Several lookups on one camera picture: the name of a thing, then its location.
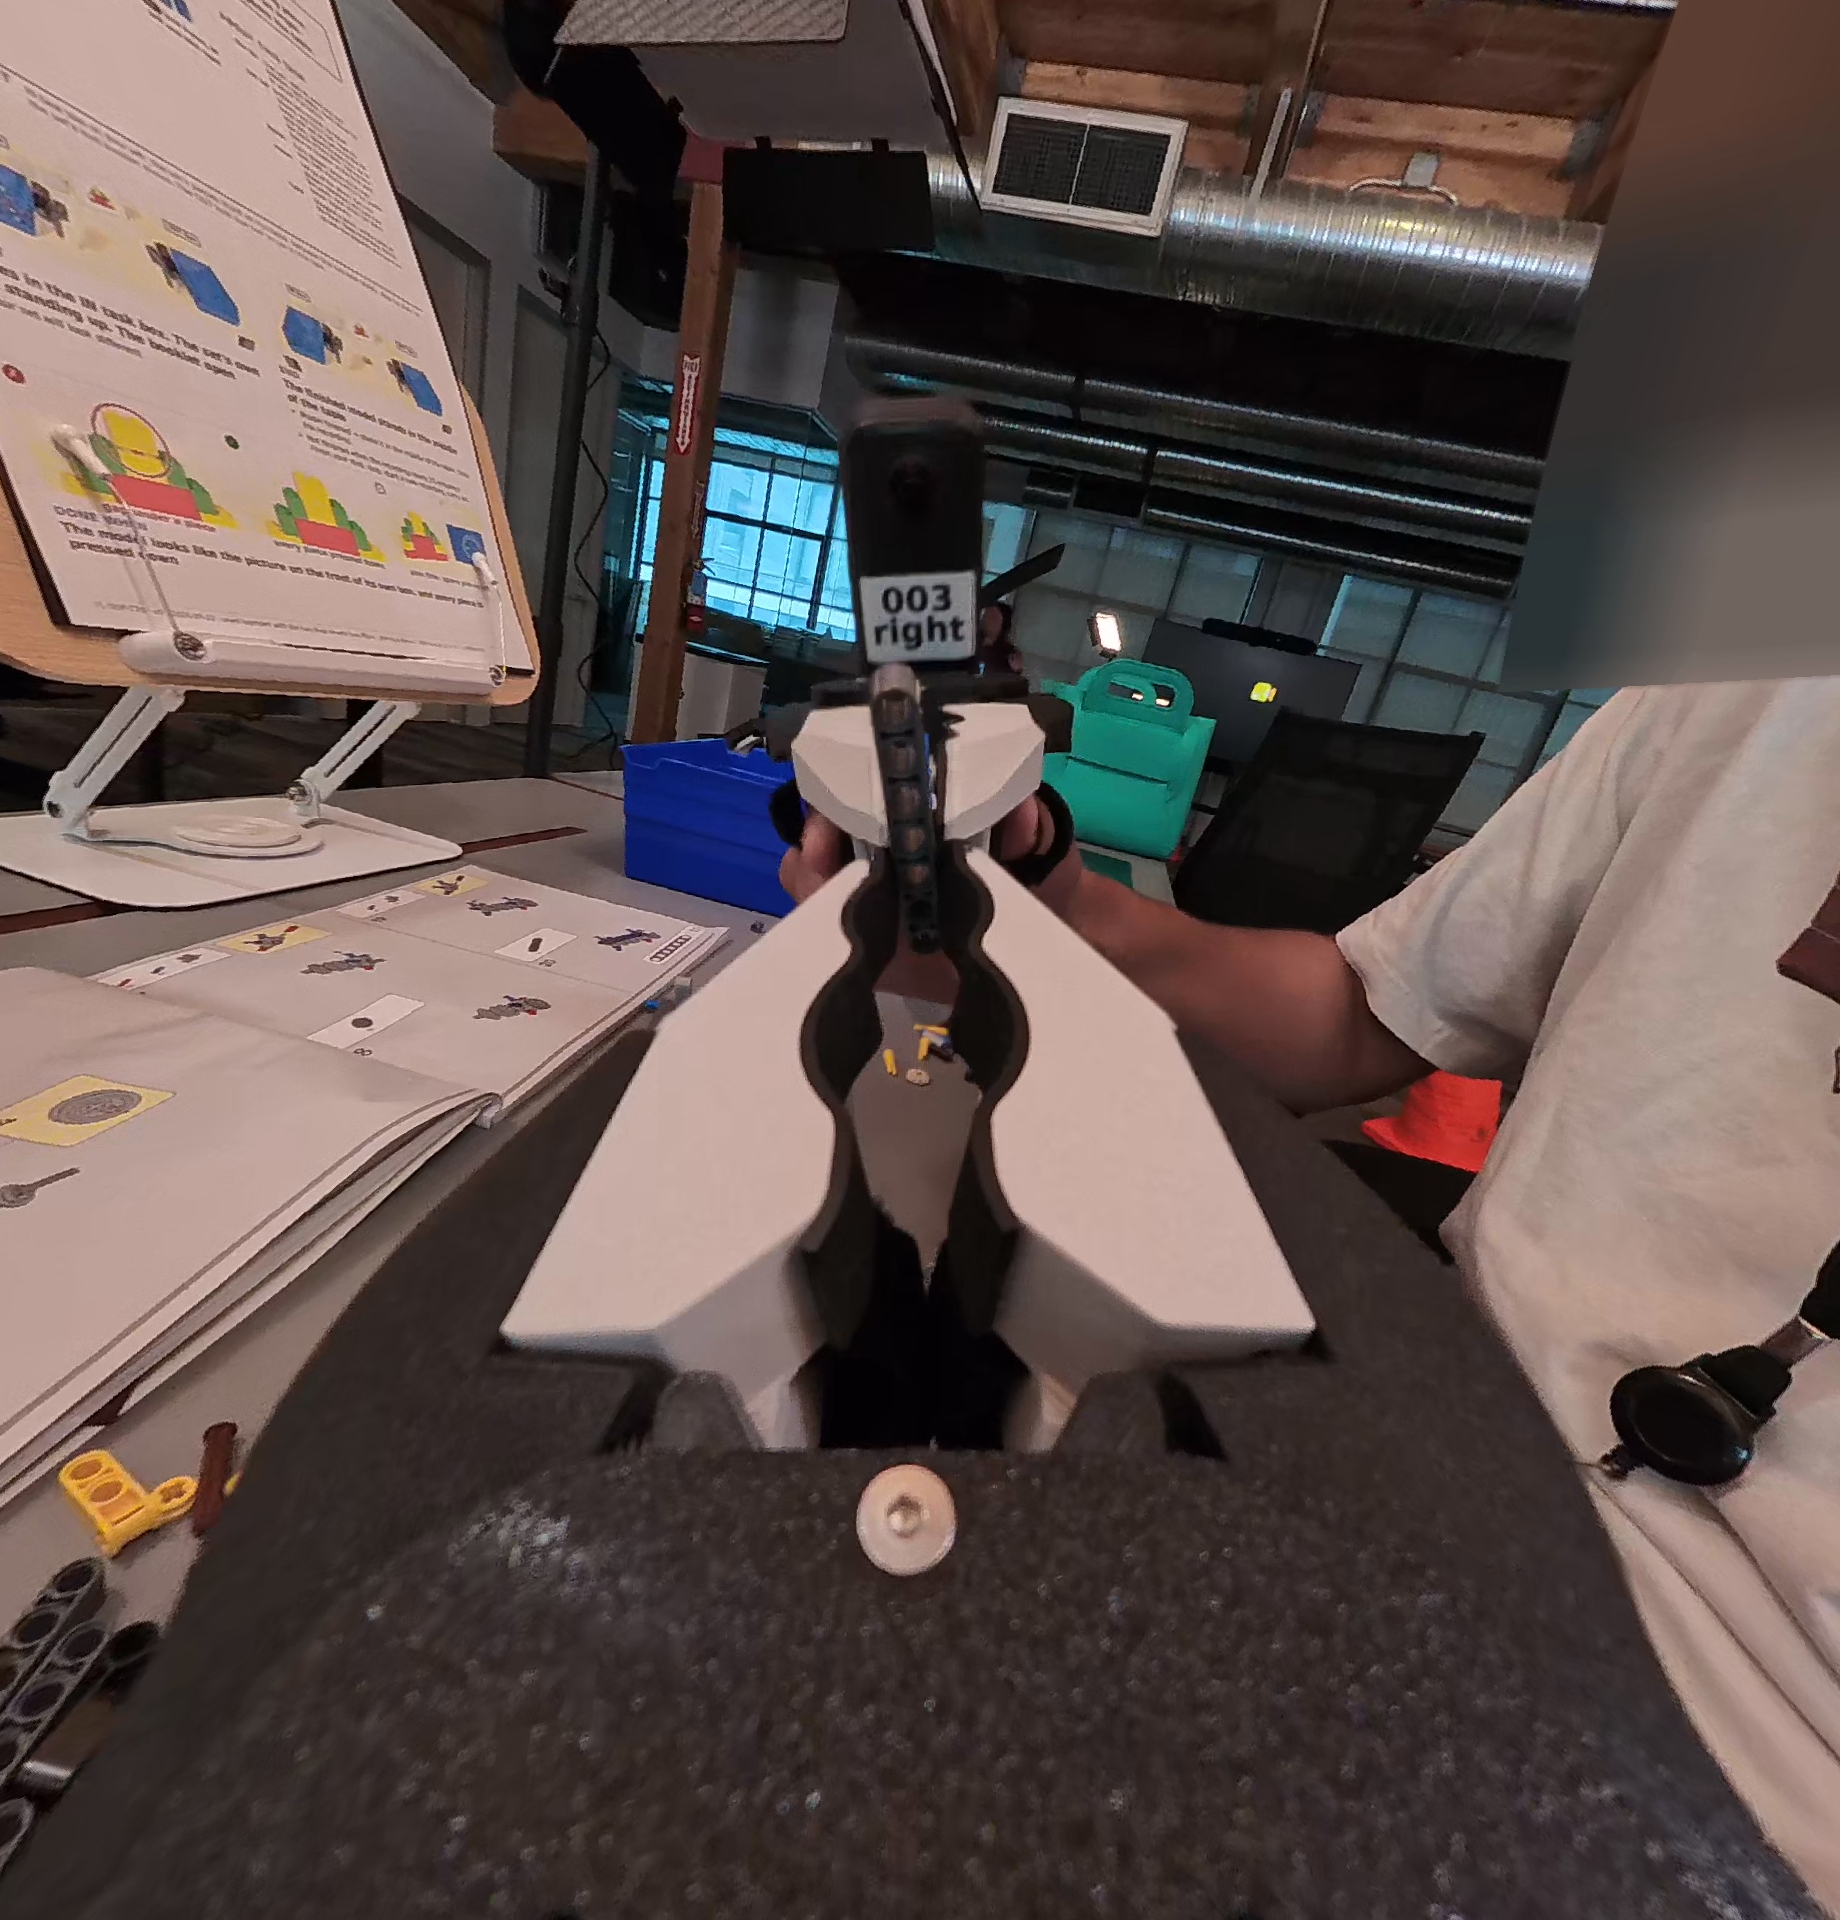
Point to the wooden post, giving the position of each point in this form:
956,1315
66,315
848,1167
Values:
681,525

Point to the black hanging screen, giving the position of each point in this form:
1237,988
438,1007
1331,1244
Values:
831,194

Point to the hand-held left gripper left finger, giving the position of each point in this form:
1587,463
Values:
681,1184

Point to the yellow lego liftarm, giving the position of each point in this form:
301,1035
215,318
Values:
166,1496
98,1500

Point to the teal carry bag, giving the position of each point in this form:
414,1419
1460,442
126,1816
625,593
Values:
1130,781

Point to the silver air duct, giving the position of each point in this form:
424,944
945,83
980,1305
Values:
1384,255

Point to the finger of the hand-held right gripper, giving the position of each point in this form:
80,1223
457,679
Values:
839,773
994,773

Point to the lego instruction booklet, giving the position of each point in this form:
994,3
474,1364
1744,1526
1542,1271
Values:
261,1125

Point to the blue plastic bin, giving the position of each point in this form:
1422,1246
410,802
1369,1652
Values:
694,824

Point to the dark grey lego beam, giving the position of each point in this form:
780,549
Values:
908,841

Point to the person's right forearm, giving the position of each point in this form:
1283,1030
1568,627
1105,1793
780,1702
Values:
1250,991

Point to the brown lego axle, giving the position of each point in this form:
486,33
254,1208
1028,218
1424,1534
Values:
215,1478

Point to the black lego beam pile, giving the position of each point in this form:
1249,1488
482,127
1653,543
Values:
34,1695

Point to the orange traffic cone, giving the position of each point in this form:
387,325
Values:
1438,1118

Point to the printed instruction sheet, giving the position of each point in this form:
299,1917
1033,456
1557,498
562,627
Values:
185,224

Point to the person's right hand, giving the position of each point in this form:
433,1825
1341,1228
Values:
818,870

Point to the black metal pole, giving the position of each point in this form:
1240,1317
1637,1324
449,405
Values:
568,525

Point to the white air vent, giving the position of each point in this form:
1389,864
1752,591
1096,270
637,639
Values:
1085,164

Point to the black mesh chair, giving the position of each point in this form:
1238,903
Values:
1310,824

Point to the black monitor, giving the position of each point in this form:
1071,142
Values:
1205,669

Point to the pile of loose lego pieces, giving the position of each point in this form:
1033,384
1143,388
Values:
932,1039

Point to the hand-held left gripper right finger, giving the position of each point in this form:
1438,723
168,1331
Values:
1144,1184

